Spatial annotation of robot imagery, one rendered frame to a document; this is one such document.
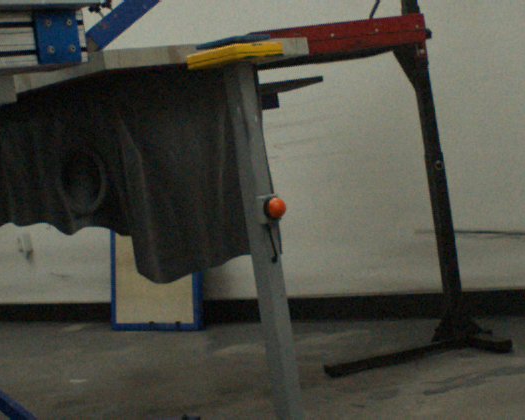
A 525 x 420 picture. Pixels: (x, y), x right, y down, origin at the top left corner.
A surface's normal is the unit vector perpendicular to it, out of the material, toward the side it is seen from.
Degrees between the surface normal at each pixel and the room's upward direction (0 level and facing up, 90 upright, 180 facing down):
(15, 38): 90
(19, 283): 90
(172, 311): 78
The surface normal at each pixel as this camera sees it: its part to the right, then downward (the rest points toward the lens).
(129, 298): -0.69, -0.07
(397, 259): -0.68, 0.15
